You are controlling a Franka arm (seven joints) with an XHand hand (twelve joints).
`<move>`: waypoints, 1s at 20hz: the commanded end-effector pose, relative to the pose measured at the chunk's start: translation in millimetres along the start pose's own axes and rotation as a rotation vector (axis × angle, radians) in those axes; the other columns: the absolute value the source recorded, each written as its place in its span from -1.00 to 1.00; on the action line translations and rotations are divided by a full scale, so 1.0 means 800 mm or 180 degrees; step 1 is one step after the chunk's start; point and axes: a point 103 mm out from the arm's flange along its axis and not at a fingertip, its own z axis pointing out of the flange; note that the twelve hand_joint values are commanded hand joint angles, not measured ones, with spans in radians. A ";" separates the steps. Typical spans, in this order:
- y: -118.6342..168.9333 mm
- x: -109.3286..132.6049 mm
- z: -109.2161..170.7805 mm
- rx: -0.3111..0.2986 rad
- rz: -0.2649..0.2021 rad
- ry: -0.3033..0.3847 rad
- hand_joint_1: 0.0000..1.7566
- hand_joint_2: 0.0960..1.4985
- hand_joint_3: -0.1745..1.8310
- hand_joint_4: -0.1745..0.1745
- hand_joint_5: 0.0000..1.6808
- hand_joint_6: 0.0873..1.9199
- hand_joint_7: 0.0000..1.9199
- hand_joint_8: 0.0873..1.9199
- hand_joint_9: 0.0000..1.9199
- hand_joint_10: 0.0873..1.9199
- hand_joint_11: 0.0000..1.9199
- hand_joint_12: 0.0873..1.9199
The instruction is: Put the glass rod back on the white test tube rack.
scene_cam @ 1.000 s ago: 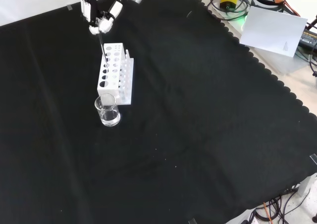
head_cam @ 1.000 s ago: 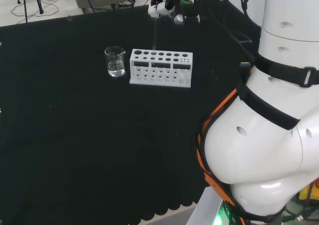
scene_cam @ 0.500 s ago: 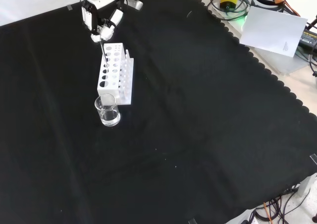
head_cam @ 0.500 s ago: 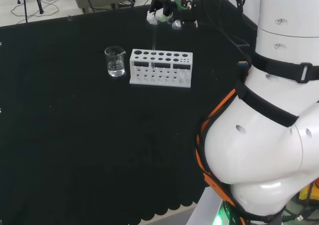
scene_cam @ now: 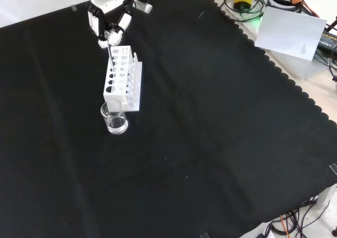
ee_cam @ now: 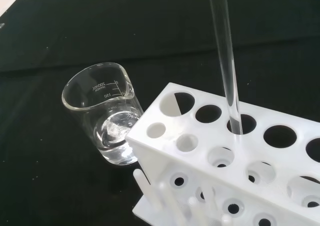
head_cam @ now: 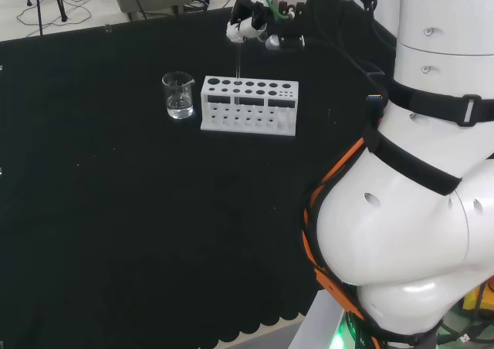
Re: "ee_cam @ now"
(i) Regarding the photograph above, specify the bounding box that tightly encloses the white test tube rack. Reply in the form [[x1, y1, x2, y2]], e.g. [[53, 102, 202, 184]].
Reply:
[[124, 82, 320, 226]]

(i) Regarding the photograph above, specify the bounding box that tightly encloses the clear glass beaker with water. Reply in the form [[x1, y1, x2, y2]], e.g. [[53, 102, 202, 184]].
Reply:
[[61, 62, 145, 166]]

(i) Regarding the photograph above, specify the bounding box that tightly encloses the black bench cloth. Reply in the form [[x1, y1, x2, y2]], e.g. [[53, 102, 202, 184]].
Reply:
[[0, 0, 320, 226]]

